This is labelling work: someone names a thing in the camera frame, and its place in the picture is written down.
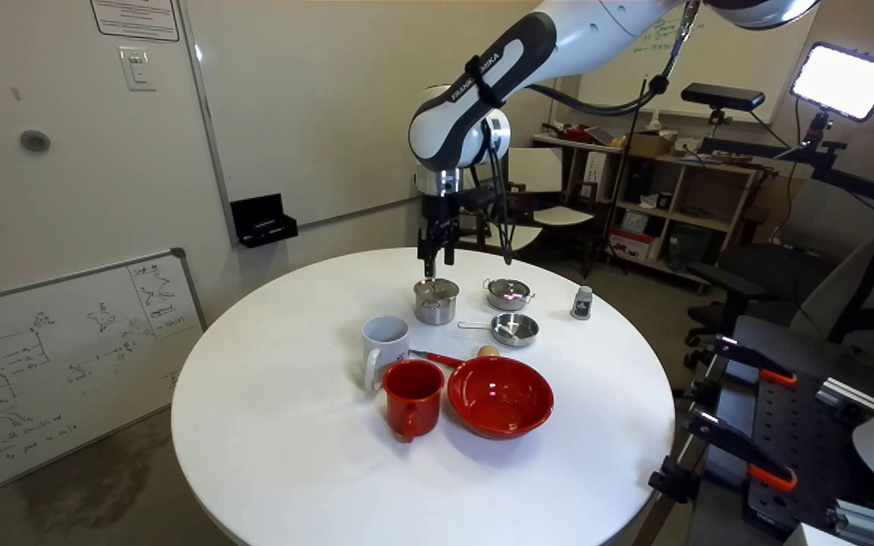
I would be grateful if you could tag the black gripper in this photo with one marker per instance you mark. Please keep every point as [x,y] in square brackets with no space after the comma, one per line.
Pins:
[437,218]

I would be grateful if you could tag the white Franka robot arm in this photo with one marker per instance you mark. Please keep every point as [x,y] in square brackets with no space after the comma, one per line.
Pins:
[518,56]

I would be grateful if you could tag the tall steel pot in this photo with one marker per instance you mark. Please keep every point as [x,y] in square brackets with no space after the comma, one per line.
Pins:
[437,310]

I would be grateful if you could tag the low steel pot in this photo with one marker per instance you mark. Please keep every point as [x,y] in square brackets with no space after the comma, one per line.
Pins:
[509,305]

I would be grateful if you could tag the white mug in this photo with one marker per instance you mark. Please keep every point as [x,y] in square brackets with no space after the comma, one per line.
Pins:
[386,345]

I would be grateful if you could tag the small steel saucepan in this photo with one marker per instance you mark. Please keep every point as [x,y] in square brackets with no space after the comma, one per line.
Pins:
[515,331]

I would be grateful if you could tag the beige egg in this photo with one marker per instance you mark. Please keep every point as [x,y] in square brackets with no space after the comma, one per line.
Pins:
[490,353]

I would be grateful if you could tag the white chair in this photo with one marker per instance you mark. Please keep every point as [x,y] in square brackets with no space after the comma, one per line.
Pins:
[560,215]

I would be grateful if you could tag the red mug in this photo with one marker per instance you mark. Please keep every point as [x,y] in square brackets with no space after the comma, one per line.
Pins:
[415,400]

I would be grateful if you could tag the gray plastic cup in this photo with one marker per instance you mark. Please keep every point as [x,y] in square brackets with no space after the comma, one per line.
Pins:
[583,303]

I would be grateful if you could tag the red bowl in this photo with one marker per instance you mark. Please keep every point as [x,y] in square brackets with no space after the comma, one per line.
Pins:
[503,395]

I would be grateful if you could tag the black marker tray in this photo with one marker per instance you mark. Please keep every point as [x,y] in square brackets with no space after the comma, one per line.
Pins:
[263,221]

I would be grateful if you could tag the wooden storage shelf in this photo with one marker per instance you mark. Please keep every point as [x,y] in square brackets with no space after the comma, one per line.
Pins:
[700,192]

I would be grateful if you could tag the dark rolling chair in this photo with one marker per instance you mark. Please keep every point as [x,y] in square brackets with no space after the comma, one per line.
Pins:
[752,277]

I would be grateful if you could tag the whiteboard with green writing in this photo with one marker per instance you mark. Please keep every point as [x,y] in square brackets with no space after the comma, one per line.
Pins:
[752,56]

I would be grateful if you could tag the small whiteboard with drawings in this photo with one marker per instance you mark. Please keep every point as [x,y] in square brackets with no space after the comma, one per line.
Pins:
[54,366]

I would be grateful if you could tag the black work table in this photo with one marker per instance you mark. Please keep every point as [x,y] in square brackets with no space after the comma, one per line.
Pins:
[820,427]

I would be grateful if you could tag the bright LED light panel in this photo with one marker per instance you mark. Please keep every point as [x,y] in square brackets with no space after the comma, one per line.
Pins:
[848,81]

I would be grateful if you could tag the large wall whiteboard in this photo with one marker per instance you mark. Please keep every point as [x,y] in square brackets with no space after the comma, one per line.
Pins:
[304,100]

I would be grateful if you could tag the black camera on stand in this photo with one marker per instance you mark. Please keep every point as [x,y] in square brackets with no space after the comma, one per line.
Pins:
[725,98]

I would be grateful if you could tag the white light switch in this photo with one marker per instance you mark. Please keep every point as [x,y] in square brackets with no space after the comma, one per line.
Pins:
[138,67]

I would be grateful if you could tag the paper wall sign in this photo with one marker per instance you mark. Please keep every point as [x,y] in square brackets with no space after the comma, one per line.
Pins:
[134,19]

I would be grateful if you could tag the round wall door stop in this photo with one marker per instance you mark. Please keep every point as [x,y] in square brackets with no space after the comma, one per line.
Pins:
[36,140]

